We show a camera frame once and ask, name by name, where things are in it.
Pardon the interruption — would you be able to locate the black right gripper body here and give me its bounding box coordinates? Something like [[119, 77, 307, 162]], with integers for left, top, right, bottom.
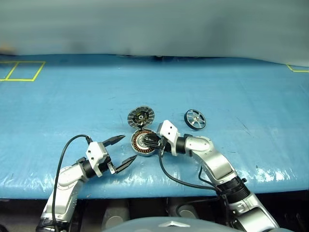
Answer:
[[156, 134, 171, 158]]

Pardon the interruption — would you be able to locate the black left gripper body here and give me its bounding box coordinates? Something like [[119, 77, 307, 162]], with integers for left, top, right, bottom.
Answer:
[[98, 144, 117, 175]]

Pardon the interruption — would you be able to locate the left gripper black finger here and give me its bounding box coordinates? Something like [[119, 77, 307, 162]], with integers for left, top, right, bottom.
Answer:
[[102, 135, 126, 147], [114, 155, 138, 174]]

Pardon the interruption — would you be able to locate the silver round motor housing base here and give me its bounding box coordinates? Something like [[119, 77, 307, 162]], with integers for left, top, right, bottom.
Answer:
[[131, 129, 160, 157]]

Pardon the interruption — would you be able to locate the silver round motor housing lid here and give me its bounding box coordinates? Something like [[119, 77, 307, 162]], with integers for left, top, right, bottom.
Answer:
[[127, 105, 155, 129]]

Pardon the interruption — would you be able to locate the spoked rotor with black rim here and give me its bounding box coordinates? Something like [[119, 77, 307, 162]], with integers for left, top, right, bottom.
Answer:
[[184, 108, 206, 131]]

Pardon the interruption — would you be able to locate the grey rounded shape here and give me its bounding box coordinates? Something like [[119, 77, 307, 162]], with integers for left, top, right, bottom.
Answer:
[[169, 199, 196, 219], [102, 200, 130, 229]]

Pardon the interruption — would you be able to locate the blue plastic table cover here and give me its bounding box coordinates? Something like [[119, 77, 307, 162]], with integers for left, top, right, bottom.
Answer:
[[0, 53, 309, 200]]

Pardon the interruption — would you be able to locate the grey robot torso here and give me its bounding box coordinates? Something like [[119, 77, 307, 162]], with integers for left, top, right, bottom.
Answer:
[[101, 214, 232, 232]]

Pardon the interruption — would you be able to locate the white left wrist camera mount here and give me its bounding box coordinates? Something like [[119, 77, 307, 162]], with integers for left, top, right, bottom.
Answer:
[[85, 142, 108, 178]]

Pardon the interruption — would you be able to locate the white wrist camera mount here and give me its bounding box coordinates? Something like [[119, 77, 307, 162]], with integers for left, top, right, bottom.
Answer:
[[156, 120, 181, 156], [85, 142, 108, 178]]

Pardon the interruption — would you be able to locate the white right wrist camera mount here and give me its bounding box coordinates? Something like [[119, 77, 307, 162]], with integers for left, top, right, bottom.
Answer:
[[156, 120, 181, 156]]

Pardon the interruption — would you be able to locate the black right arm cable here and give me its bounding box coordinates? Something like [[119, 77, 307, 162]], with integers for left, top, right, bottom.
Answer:
[[158, 147, 224, 194]]

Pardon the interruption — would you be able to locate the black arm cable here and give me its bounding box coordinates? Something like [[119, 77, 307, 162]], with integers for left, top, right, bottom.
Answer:
[[158, 147, 224, 194], [52, 134, 94, 232]]

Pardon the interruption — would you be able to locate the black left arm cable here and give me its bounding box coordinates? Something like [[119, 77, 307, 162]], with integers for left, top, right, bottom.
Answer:
[[52, 134, 94, 232]]

